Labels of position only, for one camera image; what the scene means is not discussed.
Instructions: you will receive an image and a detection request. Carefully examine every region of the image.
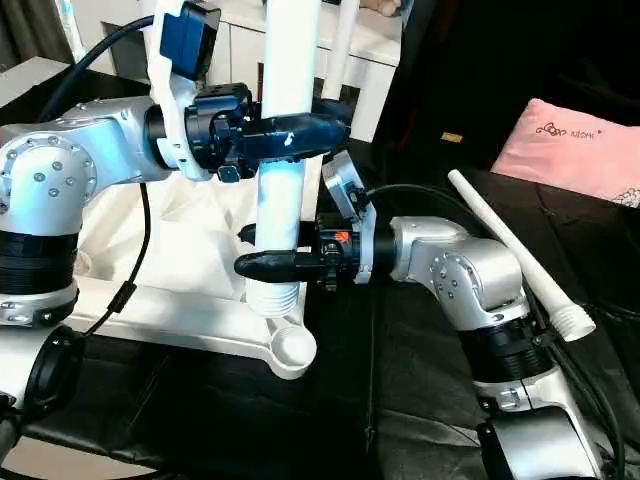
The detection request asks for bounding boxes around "white plastic table leg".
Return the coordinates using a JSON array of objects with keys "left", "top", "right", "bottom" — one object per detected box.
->
[
  {"left": 322, "top": 0, "right": 361, "bottom": 101},
  {"left": 446, "top": 168, "right": 598, "bottom": 343},
  {"left": 243, "top": 0, "right": 323, "bottom": 319}
]

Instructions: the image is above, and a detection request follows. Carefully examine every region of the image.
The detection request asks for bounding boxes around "white glass-door cabinet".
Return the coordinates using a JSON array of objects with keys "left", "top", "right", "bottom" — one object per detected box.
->
[{"left": 60, "top": 0, "right": 403, "bottom": 141}]

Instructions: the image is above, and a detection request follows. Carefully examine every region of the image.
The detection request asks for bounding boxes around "black work mat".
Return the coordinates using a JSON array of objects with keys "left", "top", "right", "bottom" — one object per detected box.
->
[{"left": 0, "top": 60, "right": 640, "bottom": 480}]

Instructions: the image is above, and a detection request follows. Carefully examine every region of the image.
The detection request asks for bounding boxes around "light blue pole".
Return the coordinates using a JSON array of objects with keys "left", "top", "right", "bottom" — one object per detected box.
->
[{"left": 55, "top": 0, "right": 86, "bottom": 61}]

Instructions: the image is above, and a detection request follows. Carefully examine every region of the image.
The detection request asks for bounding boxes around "black sofa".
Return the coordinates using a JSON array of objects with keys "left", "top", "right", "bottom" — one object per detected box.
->
[{"left": 375, "top": 0, "right": 640, "bottom": 176}]

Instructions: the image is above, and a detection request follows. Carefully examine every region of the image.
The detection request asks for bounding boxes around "grey curtain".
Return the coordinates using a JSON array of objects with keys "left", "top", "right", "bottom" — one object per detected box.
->
[{"left": 0, "top": 0, "right": 71, "bottom": 71}]

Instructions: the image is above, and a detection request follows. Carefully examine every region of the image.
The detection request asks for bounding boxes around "pink printed pillow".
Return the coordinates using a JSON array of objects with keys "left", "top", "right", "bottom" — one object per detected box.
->
[{"left": 489, "top": 97, "right": 640, "bottom": 209}]

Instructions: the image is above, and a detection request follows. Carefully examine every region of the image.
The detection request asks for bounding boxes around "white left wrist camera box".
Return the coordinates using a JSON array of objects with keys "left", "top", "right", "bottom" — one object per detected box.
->
[{"left": 150, "top": 0, "right": 223, "bottom": 181}]

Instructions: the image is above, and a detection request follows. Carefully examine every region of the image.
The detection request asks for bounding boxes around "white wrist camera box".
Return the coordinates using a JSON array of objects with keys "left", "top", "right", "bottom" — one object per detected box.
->
[
  {"left": 150, "top": 0, "right": 223, "bottom": 181},
  {"left": 320, "top": 150, "right": 373, "bottom": 231}
]

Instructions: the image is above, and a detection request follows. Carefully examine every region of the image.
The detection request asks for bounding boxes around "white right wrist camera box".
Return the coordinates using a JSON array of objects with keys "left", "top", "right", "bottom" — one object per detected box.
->
[{"left": 320, "top": 150, "right": 373, "bottom": 231}]

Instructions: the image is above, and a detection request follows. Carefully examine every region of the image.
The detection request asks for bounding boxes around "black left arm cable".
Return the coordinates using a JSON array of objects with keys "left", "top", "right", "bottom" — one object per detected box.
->
[{"left": 38, "top": 15, "right": 156, "bottom": 341}]

